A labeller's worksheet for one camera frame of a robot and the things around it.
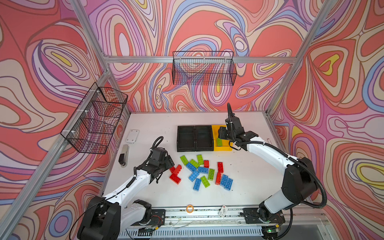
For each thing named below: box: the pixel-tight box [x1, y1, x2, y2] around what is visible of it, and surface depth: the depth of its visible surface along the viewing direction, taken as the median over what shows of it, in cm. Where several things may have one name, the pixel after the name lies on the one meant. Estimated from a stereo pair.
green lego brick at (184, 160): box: [180, 155, 189, 166], surface depth 95 cm
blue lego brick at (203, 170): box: [197, 166, 209, 174], surface depth 90 cm
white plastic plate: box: [125, 129, 140, 144], surface depth 106 cm
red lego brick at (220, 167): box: [217, 162, 224, 173], surface depth 91 cm
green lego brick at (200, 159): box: [196, 154, 204, 165], surface depth 95 cm
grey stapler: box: [118, 144, 130, 168], surface depth 93 cm
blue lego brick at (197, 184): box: [193, 178, 202, 192], surface depth 85 cm
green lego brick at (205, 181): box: [200, 175, 211, 188], surface depth 86 cm
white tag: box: [218, 204, 229, 219], surface depth 76 cm
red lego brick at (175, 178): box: [169, 173, 182, 185], surface depth 87 cm
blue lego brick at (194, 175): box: [188, 170, 200, 182], surface depth 88 cm
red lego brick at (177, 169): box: [173, 164, 182, 176], surface depth 90 cm
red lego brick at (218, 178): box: [215, 172, 222, 185], surface depth 86 cm
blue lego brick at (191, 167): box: [185, 162, 197, 173], surface depth 92 cm
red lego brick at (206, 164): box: [204, 160, 210, 168], surface depth 92 cm
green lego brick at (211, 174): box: [207, 168, 215, 181], surface depth 88 cm
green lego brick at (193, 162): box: [189, 159, 200, 168], surface depth 93 cm
